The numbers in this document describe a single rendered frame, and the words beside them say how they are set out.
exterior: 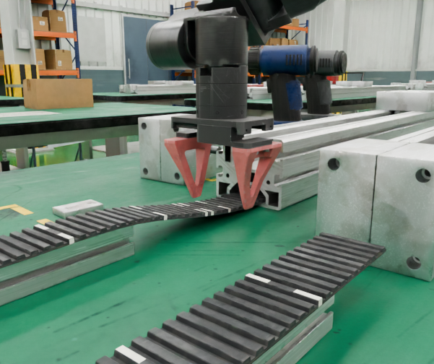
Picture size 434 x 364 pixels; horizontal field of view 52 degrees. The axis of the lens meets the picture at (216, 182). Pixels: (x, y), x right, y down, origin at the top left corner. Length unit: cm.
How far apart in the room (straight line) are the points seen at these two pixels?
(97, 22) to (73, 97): 1011
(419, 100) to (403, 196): 68
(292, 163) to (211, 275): 22
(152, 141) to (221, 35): 26
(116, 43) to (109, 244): 1246
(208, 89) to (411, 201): 23
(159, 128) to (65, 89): 183
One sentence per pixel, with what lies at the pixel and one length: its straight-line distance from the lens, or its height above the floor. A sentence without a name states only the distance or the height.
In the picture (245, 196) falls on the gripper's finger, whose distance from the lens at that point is 48.
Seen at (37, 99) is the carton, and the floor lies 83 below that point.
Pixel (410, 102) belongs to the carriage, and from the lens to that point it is 105.
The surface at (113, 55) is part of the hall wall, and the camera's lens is 1277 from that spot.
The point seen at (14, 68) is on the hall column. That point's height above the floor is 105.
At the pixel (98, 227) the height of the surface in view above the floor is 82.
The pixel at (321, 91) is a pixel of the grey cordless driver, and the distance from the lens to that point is 112.
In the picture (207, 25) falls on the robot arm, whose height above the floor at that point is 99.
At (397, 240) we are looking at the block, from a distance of 39.
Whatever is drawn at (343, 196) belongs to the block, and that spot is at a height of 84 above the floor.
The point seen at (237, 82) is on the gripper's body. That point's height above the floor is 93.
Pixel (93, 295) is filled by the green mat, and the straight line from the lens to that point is 35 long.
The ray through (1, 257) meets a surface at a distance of 34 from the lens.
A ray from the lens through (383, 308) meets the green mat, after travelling 34.
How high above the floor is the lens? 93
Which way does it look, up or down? 13 degrees down
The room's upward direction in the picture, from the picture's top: straight up
